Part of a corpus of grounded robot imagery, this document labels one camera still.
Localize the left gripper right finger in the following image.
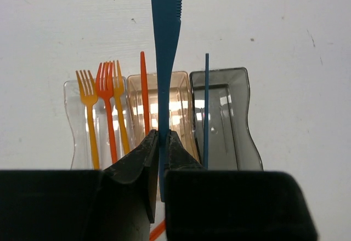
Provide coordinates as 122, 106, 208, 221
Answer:
164, 131, 318, 240

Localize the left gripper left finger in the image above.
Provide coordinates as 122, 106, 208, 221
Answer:
1, 130, 158, 240

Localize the blue chopstick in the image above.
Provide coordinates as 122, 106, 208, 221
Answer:
203, 53, 209, 169

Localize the yellow-orange fork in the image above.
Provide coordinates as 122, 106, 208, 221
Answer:
76, 70, 100, 169
112, 60, 130, 155

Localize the red-orange knife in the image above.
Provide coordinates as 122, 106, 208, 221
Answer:
140, 51, 150, 135

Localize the red-orange fork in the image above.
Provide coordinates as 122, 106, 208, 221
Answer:
95, 62, 117, 164

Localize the blue knife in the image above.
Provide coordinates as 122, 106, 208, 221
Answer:
151, 0, 182, 201

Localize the clear plastic container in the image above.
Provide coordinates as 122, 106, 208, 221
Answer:
64, 81, 136, 170

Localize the smoky grey plastic container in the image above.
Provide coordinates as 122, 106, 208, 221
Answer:
190, 67, 263, 170

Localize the amber plastic container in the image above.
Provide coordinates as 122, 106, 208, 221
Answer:
127, 71, 200, 161

